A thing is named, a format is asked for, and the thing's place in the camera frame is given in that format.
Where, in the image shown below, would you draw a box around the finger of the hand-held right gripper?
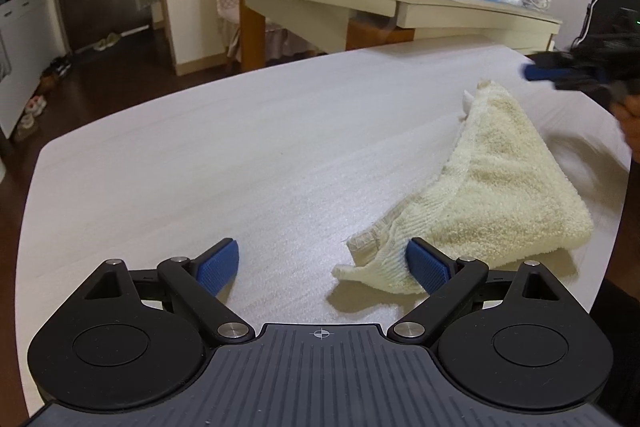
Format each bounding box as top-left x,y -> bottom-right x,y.
522,52 -> 608,90

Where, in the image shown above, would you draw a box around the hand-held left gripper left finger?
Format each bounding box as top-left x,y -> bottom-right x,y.
82,237 -> 256,346

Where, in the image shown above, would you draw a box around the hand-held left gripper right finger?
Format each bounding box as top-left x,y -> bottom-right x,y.
389,237 -> 563,346

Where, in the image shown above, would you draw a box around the cream terry towel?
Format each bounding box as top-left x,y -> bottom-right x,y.
332,79 -> 596,296

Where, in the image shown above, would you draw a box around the person's right hand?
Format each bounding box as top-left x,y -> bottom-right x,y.
617,94 -> 640,148

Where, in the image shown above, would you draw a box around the black appliance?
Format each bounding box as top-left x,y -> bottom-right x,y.
582,0 -> 640,54

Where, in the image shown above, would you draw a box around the wooden stool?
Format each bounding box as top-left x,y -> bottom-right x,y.
345,14 -> 417,53

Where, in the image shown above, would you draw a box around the person's black clothing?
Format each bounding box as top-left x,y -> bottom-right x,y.
590,142 -> 640,427

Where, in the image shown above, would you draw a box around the cream dining table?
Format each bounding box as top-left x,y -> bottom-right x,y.
220,0 -> 563,72

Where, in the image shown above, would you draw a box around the white sneakers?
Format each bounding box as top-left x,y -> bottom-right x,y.
22,96 -> 48,118

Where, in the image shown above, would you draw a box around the pale green shoes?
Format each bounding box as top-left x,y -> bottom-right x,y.
92,32 -> 122,52

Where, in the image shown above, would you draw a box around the dark shoes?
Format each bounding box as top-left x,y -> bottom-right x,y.
40,56 -> 72,80

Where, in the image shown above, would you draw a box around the white cabinet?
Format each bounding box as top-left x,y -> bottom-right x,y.
0,0 -> 52,138

